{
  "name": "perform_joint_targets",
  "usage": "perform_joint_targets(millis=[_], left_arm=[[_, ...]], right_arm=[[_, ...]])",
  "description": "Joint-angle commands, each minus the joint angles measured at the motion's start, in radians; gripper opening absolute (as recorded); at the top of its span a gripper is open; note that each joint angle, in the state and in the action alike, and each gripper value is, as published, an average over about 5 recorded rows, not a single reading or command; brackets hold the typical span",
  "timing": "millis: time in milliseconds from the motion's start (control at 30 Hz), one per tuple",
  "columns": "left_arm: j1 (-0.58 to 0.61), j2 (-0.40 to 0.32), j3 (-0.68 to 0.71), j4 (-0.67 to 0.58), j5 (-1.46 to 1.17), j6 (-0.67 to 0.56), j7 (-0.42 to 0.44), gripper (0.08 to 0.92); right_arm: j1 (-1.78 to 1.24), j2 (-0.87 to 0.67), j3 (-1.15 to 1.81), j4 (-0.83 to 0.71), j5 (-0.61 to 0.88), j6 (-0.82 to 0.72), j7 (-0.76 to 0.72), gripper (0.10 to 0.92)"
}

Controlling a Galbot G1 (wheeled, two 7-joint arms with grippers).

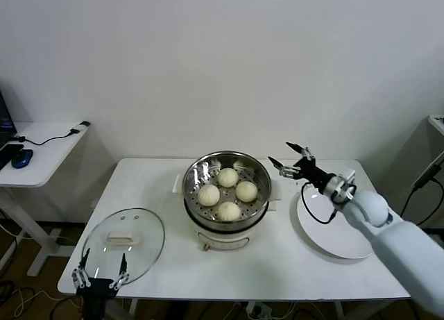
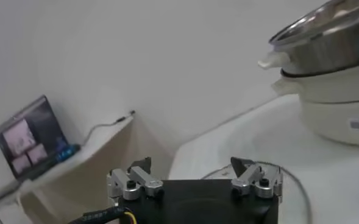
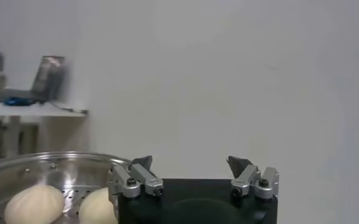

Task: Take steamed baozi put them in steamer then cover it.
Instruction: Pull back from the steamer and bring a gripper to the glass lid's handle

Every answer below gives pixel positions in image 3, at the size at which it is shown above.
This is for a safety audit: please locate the white steamed baozi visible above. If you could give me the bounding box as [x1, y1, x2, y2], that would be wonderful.
[4, 184, 66, 224]
[78, 187, 119, 224]

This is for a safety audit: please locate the blue computer mouse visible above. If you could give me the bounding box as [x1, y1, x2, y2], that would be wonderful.
[2, 96, 35, 107]

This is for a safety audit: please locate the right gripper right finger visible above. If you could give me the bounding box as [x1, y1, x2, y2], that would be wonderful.
[227, 155, 280, 201]

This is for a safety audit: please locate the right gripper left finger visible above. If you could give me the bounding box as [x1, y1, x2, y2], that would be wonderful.
[107, 155, 165, 200]

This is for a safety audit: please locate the perforated steel steamer basket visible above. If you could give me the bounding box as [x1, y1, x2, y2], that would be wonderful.
[0, 151, 132, 224]

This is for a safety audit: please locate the white side desk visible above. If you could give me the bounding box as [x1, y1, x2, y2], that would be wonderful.
[0, 99, 88, 159]

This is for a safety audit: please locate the dark open laptop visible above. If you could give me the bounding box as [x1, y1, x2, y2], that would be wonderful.
[0, 55, 67, 103]

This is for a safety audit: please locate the black adapter cable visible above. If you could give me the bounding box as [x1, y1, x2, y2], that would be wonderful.
[49, 102, 88, 116]

